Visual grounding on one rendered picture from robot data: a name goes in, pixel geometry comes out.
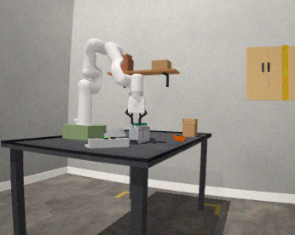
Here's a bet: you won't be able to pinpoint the small brown cardboard box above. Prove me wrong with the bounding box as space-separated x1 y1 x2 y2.
182 118 198 137

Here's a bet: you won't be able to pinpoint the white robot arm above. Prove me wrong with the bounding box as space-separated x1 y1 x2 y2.
74 38 143 125

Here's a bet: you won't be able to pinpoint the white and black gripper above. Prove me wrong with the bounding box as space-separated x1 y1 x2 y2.
125 95 147 125

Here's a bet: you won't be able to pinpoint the light grey panel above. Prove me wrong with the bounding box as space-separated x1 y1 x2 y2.
85 137 130 148

